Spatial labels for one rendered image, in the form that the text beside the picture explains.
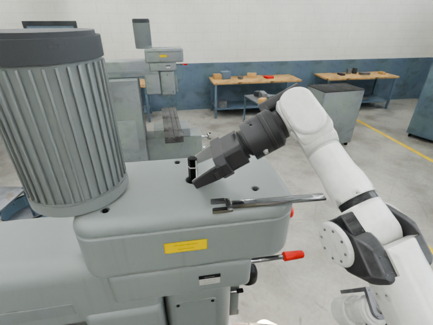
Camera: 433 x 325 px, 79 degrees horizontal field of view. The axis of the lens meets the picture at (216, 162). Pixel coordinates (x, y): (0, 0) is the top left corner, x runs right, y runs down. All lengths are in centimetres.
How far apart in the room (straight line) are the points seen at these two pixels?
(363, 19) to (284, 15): 218
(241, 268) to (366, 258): 31
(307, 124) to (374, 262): 24
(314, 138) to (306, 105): 7
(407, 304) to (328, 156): 24
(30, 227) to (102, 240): 30
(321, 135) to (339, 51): 791
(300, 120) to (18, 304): 72
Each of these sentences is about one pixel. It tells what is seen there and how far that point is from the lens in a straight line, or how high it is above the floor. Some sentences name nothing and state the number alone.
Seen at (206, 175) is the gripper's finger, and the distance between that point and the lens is 54.
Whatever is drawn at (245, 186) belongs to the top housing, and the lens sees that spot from 60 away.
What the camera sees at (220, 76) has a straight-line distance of 676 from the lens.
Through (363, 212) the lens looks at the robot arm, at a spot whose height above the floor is 196.
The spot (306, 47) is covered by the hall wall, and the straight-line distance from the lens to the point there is 791.
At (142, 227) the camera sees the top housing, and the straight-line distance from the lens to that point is 54.
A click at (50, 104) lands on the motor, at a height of 211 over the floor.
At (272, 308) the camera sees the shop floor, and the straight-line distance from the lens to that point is 266.
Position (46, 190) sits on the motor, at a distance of 57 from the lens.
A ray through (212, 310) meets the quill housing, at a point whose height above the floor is 152.
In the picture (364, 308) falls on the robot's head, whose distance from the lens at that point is 72.
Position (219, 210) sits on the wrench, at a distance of 52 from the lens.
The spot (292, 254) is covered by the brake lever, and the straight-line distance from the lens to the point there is 72.
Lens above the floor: 223
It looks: 29 degrees down
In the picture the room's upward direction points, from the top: straight up
